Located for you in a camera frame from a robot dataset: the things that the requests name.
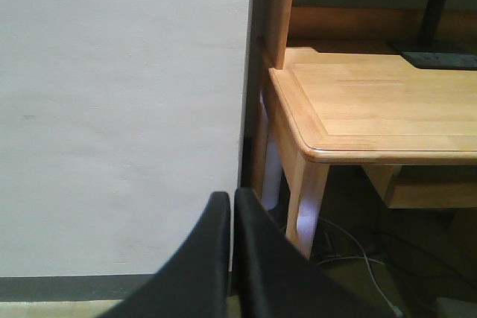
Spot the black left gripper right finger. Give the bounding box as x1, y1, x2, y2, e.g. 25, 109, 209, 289
234, 188, 389, 317

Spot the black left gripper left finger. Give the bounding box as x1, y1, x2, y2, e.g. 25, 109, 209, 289
100, 191, 231, 317

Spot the light wooden desk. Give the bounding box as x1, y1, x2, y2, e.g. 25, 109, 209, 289
251, 0, 476, 256

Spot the white cable under desk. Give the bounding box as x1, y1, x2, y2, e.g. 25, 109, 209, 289
315, 217, 403, 318

